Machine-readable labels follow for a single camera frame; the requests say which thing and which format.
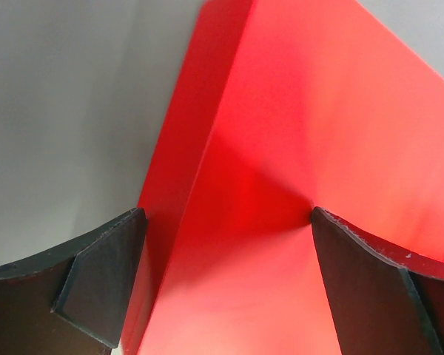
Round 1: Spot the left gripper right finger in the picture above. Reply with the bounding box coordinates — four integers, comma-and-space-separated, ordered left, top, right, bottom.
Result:
311, 207, 444, 354

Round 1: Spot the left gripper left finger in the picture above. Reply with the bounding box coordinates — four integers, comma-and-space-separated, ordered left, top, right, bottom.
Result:
0, 208, 147, 354

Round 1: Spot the red box lid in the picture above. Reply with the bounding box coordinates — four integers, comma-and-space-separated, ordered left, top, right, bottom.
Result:
122, 1, 444, 354

